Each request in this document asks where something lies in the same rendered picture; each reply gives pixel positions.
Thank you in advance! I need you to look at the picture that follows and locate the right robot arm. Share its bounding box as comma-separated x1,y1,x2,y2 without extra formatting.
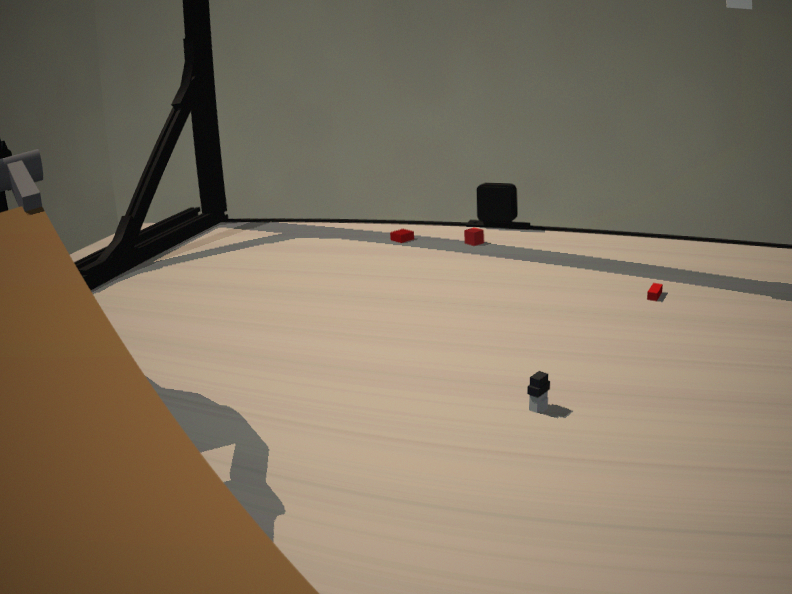
0,139,12,212

